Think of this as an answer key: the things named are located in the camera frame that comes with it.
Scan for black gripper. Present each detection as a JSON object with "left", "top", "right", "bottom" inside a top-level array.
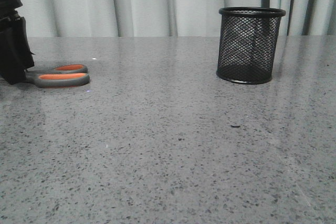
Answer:
[{"left": 1, "top": 0, "right": 34, "bottom": 84}]

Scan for grey and orange scissors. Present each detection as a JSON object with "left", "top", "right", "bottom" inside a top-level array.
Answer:
[{"left": 25, "top": 64, "right": 90, "bottom": 88}]

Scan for white pleated curtain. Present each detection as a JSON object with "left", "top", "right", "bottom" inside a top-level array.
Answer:
[{"left": 18, "top": 0, "right": 335, "bottom": 37}]

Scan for black mesh pen holder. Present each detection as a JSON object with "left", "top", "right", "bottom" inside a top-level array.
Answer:
[{"left": 216, "top": 7, "right": 286, "bottom": 84}]

